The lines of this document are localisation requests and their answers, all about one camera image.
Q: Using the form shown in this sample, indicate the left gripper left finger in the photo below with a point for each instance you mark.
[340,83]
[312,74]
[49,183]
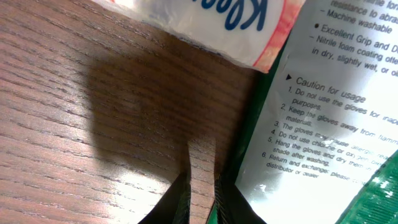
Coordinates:
[174,206]

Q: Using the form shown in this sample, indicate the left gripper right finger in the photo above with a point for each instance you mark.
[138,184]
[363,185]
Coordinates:
[230,205]

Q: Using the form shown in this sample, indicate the green white 3M package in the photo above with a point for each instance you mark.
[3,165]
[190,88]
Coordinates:
[320,142]

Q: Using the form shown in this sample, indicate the orange Kleenex tissue pack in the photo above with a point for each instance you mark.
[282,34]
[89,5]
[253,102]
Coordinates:
[249,33]

